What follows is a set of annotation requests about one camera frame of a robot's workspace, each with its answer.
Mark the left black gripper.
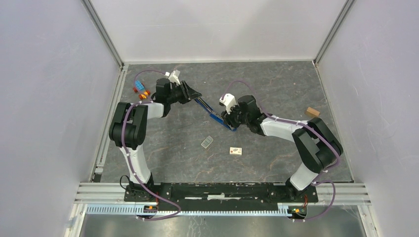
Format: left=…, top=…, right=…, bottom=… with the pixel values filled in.
left=167, top=80, right=202, bottom=105

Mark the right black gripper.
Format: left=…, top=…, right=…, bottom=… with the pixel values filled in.
left=221, top=102, right=250, bottom=130

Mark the blue stapler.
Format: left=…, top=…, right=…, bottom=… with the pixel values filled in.
left=195, top=98, right=237, bottom=131

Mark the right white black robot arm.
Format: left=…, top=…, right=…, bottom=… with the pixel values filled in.
left=219, top=93, right=343, bottom=201

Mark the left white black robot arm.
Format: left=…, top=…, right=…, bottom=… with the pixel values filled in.
left=109, top=79, right=202, bottom=201

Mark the colourful toy brick car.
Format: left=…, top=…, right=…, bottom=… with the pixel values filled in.
left=132, top=80, right=151, bottom=100

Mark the small wooden block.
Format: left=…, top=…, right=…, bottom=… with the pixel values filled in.
left=305, top=107, right=320, bottom=118

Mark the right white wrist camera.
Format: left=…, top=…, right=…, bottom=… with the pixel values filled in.
left=219, top=93, right=238, bottom=114

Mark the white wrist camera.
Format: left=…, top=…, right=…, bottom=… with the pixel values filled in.
left=165, top=70, right=181, bottom=85
left=219, top=93, right=238, bottom=114

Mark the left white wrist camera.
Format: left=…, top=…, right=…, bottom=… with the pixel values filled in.
left=165, top=70, right=181, bottom=85

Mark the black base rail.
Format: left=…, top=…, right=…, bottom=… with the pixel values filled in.
left=121, top=181, right=319, bottom=212

